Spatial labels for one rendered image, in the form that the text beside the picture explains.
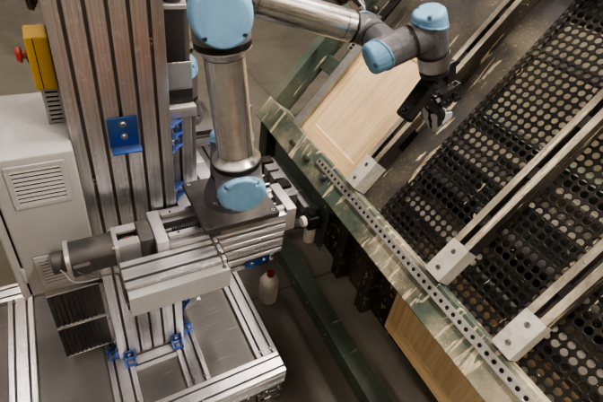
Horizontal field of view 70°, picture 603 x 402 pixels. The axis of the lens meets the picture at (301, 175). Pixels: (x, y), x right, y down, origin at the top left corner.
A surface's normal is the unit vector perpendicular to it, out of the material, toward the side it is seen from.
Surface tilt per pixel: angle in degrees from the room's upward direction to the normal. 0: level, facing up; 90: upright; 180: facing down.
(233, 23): 83
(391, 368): 0
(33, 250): 90
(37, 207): 90
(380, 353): 0
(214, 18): 83
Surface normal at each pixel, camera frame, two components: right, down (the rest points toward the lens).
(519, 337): -0.62, -0.35
